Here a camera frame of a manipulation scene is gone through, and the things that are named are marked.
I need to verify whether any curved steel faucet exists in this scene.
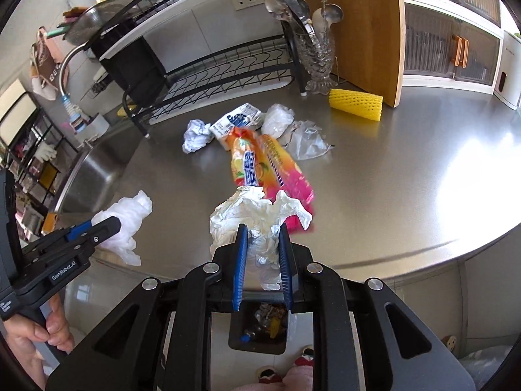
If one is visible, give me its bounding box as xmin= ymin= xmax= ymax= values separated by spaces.
xmin=56 ymin=40 xmax=97 ymax=135

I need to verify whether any pink fuzzy leg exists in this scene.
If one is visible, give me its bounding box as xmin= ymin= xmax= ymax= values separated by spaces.
xmin=233 ymin=365 xmax=314 ymax=391

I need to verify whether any white electric kettle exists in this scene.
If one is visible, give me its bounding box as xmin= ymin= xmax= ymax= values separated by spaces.
xmin=494 ymin=31 xmax=521 ymax=110

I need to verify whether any black storage shelf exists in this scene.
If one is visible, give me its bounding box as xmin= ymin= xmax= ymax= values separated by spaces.
xmin=1 ymin=80 xmax=78 ymax=235

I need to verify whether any person's left hand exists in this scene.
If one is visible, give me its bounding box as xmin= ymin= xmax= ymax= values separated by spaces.
xmin=4 ymin=294 xmax=75 ymax=390

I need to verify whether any crumpled white plastic bag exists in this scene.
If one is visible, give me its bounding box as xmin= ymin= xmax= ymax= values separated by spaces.
xmin=261 ymin=103 xmax=295 ymax=138

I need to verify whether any white tissue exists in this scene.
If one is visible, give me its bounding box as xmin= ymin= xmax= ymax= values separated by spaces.
xmin=209 ymin=186 xmax=313 ymax=291

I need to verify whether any white plastic bag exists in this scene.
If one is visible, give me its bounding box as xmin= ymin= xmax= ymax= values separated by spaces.
xmin=261 ymin=103 xmax=295 ymax=138
xmin=91 ymin=190 xmax=153 ymax=267

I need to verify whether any glass fish utensil holder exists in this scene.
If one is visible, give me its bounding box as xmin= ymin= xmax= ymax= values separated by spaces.
xmin=294 ymin=30 xmax=337 ymax=95

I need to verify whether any red black slipper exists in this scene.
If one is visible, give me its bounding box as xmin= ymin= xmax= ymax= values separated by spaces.
xmin=294 ymin=346 xmax=314 ymax=367

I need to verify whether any steel kitchen sink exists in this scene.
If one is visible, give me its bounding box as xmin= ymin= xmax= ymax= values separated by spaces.
xmin=49 ymin=125 xmax=143 ymax=214

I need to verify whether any steel knife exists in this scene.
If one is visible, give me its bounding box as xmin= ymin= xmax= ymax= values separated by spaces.
xmin=284 ymin=0 xmax=315 ymax=37

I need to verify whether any orange pink mentos wrapper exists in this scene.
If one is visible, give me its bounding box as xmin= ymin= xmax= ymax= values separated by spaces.
xmin=225 ymin=127 xmax=314 ymax=214

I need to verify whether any steel spoon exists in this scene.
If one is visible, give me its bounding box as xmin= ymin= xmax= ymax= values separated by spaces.
xmin=264 ymin=0 xmax=293 ymax=23

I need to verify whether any clear plastic wrapper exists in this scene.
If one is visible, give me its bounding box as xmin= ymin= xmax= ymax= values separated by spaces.
xmin=278 ymin=120 xmax=334 ymax=161

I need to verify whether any black trash bin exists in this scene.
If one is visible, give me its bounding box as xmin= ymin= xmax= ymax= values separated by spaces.
xmin=228 ymin=301 xmax=289 ymax=355

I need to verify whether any black wire dish rack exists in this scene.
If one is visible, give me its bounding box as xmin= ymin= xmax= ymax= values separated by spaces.
xmin=66 ymin=0 xmax=304 ymax=132

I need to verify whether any wooden cutting board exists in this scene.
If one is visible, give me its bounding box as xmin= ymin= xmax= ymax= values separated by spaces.
xmin=306 ymin=0 xmax=405 ymax=108

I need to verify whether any white blue milk carton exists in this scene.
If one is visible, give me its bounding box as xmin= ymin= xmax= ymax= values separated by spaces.
xmin=209 ymin=102 xmax=265 ymax=151

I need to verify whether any glass door cabinet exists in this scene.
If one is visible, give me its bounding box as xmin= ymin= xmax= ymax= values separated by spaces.
xmin=403 ymin=0 xmax=504 ymax=94

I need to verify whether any crumpled white blue paper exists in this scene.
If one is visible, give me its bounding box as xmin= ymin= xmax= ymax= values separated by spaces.
xmin=182 ymin=119 xmax=215 ymax=153

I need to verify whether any yellow foam fruit net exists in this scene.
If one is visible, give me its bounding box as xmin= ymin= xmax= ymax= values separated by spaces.
xmin=329 ymin=88 xmax=383 ymax=122

